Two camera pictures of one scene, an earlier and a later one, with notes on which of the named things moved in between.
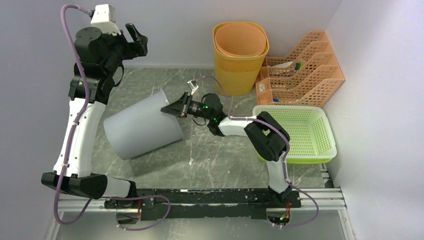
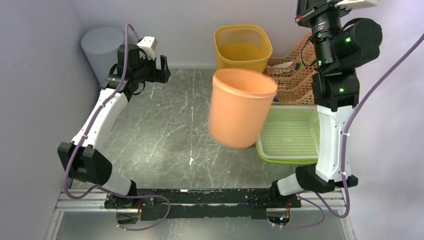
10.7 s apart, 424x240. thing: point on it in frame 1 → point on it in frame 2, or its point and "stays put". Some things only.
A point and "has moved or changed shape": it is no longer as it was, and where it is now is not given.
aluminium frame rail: (326, 198) stays put
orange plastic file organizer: (310, 76) stays put
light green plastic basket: (311, 139) stays put
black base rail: (175, 204) stays put
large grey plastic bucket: (141, 127) has moved or changed shape
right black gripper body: (196, 108) → (323, 17)
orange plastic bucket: (240, 39) → (240, 101)
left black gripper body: (124, 49) → (147, 71)
